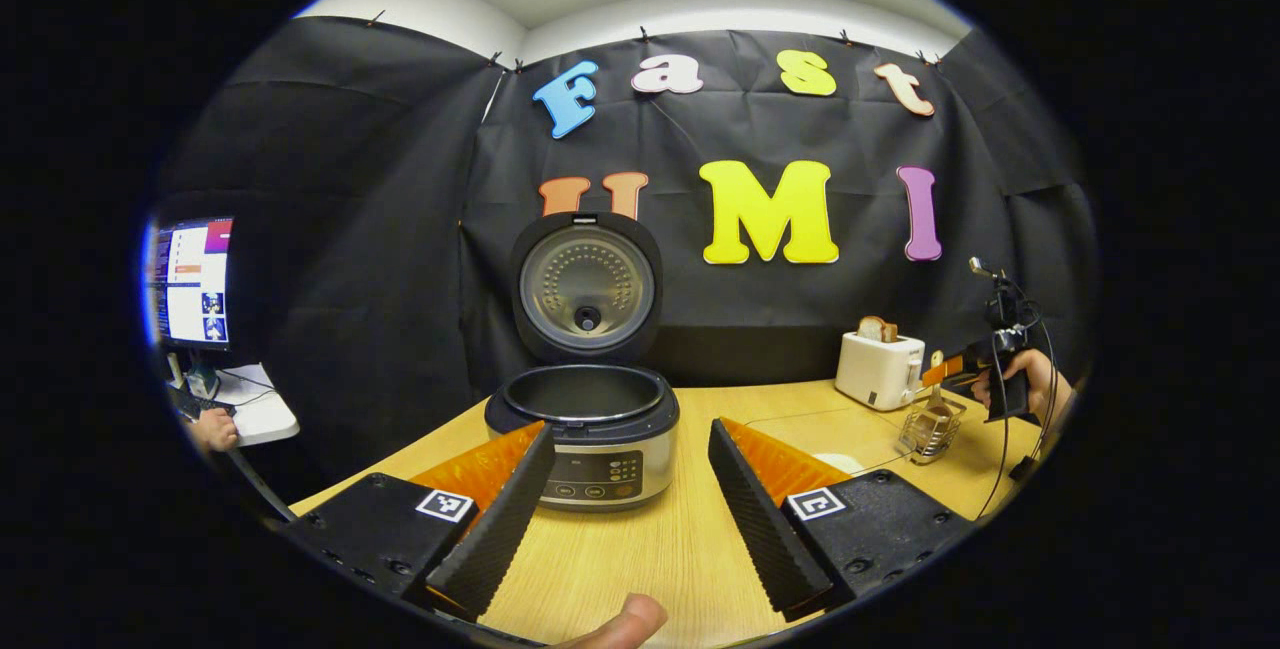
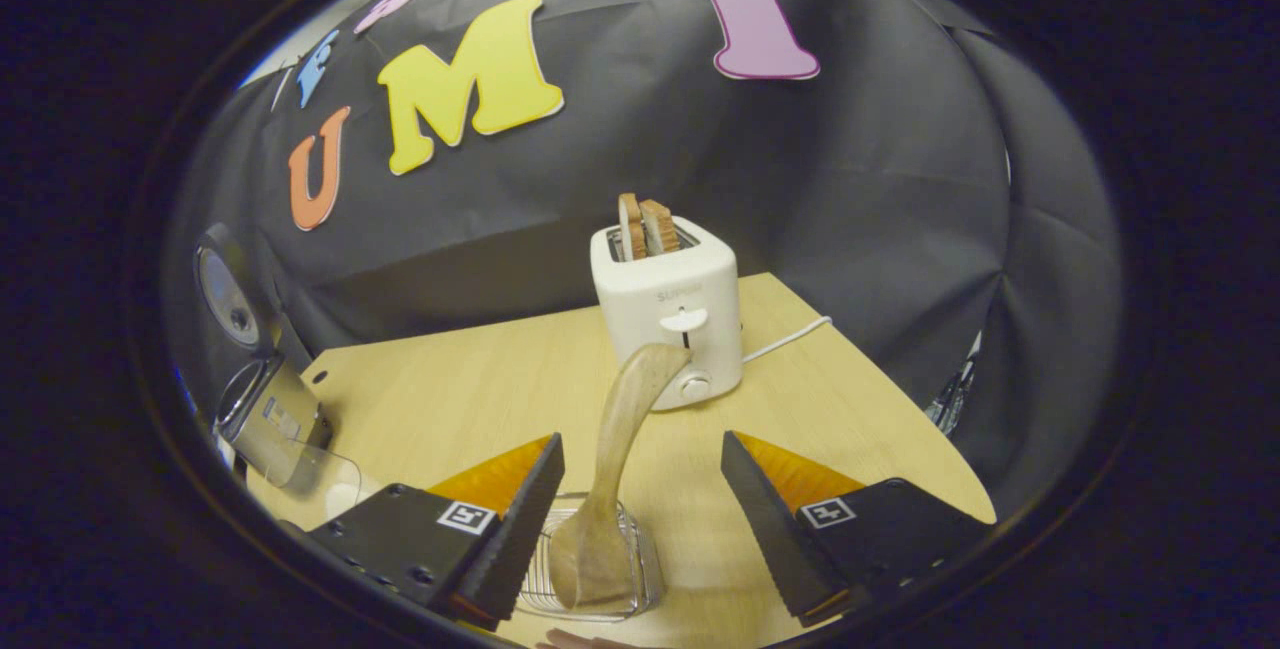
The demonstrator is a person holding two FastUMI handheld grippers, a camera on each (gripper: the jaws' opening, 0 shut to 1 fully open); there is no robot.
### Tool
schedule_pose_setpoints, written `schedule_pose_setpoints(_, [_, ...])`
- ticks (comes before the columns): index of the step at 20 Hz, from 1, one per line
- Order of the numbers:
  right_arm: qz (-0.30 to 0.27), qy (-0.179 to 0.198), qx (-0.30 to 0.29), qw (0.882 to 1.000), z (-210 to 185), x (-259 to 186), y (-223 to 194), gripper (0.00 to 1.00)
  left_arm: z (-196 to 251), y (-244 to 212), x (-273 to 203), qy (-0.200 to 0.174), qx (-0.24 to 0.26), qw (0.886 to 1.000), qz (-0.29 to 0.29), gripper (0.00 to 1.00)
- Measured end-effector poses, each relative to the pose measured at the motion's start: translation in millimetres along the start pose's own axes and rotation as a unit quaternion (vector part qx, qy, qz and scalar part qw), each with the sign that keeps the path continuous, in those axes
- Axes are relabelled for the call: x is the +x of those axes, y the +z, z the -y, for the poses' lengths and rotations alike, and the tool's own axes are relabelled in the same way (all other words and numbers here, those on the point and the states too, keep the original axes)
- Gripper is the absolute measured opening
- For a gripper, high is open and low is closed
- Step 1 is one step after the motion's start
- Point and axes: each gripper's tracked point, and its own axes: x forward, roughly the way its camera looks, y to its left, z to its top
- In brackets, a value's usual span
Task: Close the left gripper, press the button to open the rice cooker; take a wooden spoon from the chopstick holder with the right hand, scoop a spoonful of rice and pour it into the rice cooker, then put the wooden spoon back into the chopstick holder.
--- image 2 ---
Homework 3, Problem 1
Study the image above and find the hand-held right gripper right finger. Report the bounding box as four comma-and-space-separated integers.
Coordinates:
720, 431, 993, 628

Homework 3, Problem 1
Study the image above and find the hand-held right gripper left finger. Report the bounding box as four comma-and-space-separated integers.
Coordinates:
305, 432, 566, 632

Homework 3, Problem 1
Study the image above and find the metal wire chopstick holder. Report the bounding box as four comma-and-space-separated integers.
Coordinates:
515, 492, 666, 622

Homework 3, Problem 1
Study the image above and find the wooden spoon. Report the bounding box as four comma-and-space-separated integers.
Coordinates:
548, 342, 693, 612

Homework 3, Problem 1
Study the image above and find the black silver rice cooker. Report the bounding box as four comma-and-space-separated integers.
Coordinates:
193, 222, 336, 490

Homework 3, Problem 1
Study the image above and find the clear plastic rice box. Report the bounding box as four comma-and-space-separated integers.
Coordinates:
245, 439, 363, 530

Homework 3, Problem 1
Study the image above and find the white toaster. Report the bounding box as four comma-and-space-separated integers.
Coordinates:
590, 217, 746, 412

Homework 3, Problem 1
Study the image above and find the black backdrop cloth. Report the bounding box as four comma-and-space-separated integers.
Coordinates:
165, 0, 1126, 520

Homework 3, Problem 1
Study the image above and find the white toaster cable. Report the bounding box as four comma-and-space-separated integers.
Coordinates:
742, 315, 833, 364

